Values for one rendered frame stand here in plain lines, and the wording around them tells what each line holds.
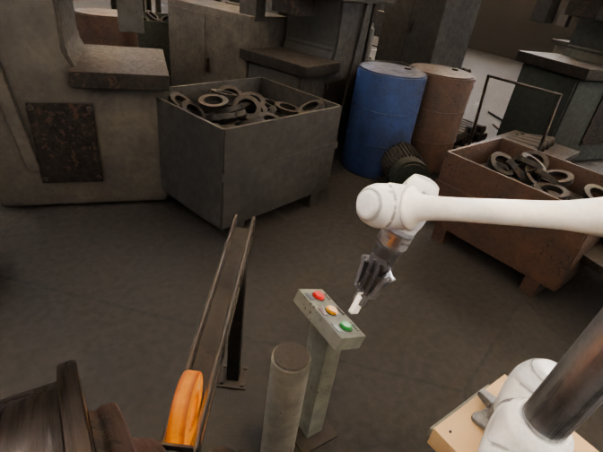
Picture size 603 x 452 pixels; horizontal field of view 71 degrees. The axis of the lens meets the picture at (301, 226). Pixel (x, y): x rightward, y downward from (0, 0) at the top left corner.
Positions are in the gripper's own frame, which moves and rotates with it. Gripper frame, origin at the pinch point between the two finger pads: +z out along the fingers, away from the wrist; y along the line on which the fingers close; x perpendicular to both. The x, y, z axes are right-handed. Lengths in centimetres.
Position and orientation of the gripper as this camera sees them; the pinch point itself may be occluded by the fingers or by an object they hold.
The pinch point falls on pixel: (358, 303)
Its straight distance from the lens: 128.5
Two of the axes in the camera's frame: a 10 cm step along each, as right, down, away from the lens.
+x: 7.5, 1.1, 6.5
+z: -4.0, 8.6, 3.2
